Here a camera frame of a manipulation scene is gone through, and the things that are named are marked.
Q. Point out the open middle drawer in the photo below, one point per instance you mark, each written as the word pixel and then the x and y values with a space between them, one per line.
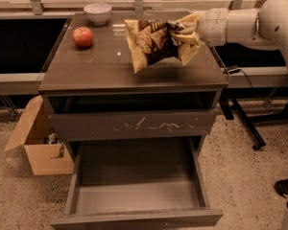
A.
pixel 142 184

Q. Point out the red apple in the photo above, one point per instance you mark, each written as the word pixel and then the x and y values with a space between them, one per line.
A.
pixel 83 37

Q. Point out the white ceramic bowl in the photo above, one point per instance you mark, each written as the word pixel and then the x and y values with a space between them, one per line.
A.
pixel 98 13

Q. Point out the closed top drawer front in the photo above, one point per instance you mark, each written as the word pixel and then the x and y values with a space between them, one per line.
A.
pixel 132 125

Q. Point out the black sneaker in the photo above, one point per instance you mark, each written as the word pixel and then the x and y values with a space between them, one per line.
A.
pixel 281 187

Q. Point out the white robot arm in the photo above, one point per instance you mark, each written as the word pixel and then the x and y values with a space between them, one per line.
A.
pixel 265 28

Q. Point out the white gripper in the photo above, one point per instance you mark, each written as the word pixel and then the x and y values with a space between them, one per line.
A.
pixel 213 25

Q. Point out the open cardboard box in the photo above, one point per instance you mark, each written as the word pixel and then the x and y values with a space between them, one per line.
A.
pixel 33 133

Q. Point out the brown chip bag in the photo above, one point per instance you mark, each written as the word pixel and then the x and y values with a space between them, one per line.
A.
pixel 151 41

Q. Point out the dark grey drawer cabinet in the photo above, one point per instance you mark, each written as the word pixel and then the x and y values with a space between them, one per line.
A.
pixel 101 79

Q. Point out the black wheeled stand base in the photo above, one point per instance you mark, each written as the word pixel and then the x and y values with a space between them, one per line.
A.
pixel 249 121

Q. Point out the black power adapter with cable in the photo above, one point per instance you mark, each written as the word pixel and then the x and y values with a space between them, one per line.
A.
pixel 235 70

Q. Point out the cans inside cardboard box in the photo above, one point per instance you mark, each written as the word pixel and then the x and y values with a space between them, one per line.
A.
pixel 52 139

